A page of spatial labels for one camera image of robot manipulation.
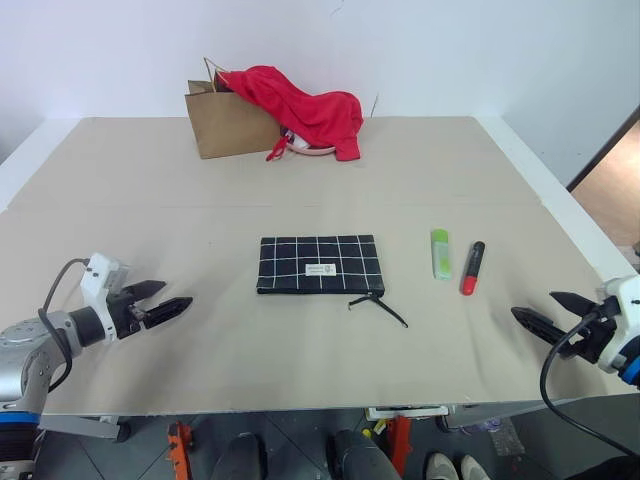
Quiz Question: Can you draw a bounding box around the white labelled box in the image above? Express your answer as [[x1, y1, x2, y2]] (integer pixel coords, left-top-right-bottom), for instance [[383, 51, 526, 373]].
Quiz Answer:
[[363, 404, 450, 422]]

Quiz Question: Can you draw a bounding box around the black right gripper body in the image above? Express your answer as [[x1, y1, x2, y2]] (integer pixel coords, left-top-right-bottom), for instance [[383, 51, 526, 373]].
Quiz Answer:
[[558, 302, 620, 365]]

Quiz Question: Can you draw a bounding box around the dark rounded shape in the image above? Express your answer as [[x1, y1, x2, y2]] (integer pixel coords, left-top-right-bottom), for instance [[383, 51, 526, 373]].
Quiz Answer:
[[211, 431, 267, 480], [326, 428, 402, 480]]

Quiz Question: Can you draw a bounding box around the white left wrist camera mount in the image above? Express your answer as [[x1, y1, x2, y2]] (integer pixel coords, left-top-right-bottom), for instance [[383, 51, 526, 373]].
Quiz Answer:
[[78, 253, 132, 342]]

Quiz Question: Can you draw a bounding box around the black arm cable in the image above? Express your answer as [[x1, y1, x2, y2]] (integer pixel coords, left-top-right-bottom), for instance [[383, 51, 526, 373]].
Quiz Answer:
[[37, 257, 92, 395], [539, 310, 640, 459]]

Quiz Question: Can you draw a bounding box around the black grid pencil pouch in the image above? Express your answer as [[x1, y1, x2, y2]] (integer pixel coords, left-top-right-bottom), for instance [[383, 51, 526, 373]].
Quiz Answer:
[[255, 233, 410, 330]]

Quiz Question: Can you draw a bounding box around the white shoe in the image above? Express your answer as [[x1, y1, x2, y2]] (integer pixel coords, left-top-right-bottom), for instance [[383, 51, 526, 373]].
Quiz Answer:
[[459, 453, 494, 480], [424, 451, 462, 480]]

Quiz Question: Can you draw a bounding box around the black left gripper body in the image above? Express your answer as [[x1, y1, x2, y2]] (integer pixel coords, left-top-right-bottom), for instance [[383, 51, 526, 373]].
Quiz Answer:
[[106, 289, 151, 341]]

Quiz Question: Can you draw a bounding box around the grey table frame bracket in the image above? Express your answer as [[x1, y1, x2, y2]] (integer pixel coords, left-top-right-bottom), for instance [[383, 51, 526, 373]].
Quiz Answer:
[[38, 412, 132, 444]]

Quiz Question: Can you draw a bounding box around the brown paper bag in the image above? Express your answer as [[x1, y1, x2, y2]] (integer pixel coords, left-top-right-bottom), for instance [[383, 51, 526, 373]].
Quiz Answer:
[[184, 56, 285, 160]]

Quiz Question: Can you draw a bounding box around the brown wooden door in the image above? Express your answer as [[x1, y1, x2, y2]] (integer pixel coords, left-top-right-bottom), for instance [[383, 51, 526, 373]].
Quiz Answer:
[[566, 102, 640, 274]]

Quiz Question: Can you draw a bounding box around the beige table cover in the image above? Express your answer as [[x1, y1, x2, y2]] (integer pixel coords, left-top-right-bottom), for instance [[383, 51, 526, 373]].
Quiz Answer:
[[0, 115, 640, 417]]

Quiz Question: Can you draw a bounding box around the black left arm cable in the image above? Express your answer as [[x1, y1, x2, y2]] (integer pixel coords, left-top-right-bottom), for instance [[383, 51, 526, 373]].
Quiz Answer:
[[37, 257, 92, 395]]

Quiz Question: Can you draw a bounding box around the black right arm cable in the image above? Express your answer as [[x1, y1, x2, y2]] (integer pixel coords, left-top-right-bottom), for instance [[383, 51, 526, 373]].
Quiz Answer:
[[539, 310, 640, 459]]

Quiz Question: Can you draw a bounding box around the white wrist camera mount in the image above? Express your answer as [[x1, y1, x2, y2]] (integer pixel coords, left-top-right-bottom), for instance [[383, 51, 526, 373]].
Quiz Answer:
[[597, 274, 640, 374], [78, 253, 132, 342]]

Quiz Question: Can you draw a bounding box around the red and black marker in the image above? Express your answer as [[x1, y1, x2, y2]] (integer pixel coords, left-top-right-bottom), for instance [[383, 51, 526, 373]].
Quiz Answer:
[[459, 240, 486, 297]]

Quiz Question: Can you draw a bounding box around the pink white round object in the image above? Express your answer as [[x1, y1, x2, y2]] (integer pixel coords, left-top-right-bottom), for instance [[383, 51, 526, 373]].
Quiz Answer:
[[285, 130, 337, 158]]

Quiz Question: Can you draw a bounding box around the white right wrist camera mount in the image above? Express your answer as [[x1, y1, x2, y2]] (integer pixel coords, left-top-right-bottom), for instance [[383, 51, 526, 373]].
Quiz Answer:
[[597, 274, 640, 374]]

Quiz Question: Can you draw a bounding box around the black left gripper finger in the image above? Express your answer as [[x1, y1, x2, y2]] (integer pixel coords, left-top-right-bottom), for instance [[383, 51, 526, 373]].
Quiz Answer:
[[141, 296, 194, 330], [121, 280, 168, 304]]

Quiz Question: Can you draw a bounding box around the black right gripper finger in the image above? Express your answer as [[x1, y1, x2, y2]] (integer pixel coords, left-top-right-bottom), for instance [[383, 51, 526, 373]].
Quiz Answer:
[[548, 290, 604, 318], [510, 306, 574, 347]]

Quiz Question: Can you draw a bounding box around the orange clamp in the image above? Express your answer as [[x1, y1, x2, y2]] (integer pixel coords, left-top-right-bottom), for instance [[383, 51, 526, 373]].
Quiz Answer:
[[166, 420, 195, 480], [388, 414, 414, 472]]

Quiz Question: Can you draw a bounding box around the red garment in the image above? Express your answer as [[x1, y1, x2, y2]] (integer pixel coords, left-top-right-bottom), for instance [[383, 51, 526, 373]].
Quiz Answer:
[[221, 64, 365, 163]]

